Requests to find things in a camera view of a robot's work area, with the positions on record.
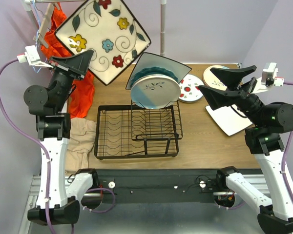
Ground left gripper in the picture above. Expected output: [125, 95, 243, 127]
[46, 48, 92, 112]

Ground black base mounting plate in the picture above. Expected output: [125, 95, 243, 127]
[87, 168, 242, 204]

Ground flower square plate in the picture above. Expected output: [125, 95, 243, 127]
[55, 0, 151, 85]

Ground blue and cream round plate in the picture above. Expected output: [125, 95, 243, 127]
[203, 65, 228, 91]

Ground grey square plate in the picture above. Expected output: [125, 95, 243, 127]
[205, 105, 252, 136]

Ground wooden clip hanger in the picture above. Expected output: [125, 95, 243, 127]
[34, 0, 60, 48]

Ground orange shorts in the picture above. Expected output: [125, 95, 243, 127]
[41, 7, 95, 118]

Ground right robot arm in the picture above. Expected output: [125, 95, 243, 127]
[200, 62, 293, 234]

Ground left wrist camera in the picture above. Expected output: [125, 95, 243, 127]
[24, 45, 53, 68]

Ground white clothes rack frame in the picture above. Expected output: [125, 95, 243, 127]
[21, 0, 167, 56]

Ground teal rimmed plate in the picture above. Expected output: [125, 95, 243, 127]
[130, 66, 179, 88]

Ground watermelon round plate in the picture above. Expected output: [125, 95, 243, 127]
[179, 74, 204, 103]

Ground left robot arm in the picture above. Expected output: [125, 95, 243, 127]
[23, 50, 100, 226]

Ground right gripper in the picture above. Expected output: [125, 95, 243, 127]
[199, 64, 265, 126]

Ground beige cloth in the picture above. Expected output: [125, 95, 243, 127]
[65, 117, 96, 175]

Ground large white square plate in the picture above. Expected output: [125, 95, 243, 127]
[126, 52, 192, 90]

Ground black wire dish rack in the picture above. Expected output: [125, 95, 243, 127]
[94, 101, 183, 160]

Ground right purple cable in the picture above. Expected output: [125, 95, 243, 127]
[218, 80, 293, 214]

